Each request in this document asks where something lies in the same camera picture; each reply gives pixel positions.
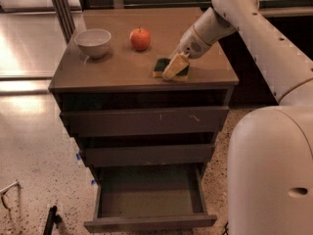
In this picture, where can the white ceramic bowl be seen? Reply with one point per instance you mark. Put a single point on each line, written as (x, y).
(94, 43)

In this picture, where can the blue tape piece upper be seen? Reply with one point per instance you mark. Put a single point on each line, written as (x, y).
(78, 156)

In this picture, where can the green yellow sponge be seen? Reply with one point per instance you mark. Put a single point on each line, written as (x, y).
(160, 66)

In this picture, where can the red apple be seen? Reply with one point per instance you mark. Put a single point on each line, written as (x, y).
(140, 39)

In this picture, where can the grey drawer cabinet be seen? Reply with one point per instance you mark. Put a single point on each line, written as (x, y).
(123, 78)

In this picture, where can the black object on floor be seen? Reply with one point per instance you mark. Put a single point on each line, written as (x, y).
(53, 220)

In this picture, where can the middle grey drawer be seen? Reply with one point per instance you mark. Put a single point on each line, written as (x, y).
(150, 155)

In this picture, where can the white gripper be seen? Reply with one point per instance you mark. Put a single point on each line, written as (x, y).
(193, 45)

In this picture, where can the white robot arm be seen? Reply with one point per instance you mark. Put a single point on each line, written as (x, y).
(270, 157)

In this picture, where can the top grey drawer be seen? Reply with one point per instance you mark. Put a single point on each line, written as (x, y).
(145, 121)

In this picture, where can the open bottom grey drawer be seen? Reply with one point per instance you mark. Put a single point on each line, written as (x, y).
(149, 197)

